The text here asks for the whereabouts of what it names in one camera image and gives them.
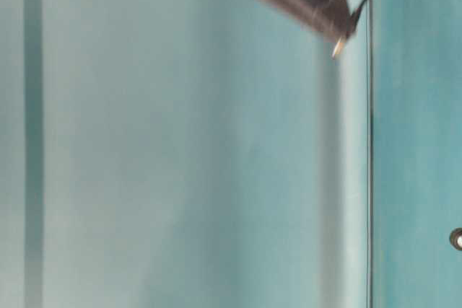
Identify black USB cable with plug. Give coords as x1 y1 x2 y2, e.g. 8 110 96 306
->
331 0 396 59

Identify white clamp with female connector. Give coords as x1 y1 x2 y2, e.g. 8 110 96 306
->
449 228 462 251

